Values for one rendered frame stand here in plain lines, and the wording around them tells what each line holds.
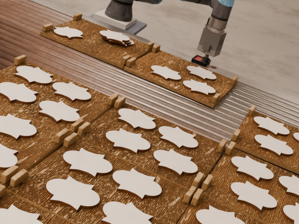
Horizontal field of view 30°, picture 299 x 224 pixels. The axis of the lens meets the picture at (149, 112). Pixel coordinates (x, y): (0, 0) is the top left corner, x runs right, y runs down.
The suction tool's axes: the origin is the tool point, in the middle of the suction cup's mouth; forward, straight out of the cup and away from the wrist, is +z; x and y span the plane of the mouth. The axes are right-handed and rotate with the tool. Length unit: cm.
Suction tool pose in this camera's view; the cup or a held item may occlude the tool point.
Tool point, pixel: (204, 62)
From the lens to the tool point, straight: 245.4
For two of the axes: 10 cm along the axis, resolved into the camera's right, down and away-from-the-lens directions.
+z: -2.5, 8.7, 4.3
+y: 8.2, 4.3, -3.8
